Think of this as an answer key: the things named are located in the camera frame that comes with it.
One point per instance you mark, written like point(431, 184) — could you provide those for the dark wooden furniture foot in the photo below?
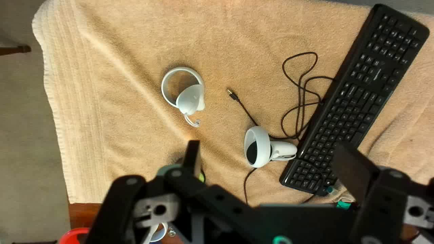
point(15, 48)

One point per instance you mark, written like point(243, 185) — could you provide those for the beige terry towel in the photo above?
point(112, 89)

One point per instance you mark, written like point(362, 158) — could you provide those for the yellow green tennis ball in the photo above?
point(202, 176)

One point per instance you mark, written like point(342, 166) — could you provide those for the red plastic bowl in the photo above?
point(72, 236)

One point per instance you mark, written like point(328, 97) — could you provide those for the black computer keyboard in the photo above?
point(361, 89)

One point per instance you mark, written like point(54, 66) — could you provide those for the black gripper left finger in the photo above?
point(122, 203)

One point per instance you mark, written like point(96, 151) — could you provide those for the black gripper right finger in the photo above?
point(356, 170)

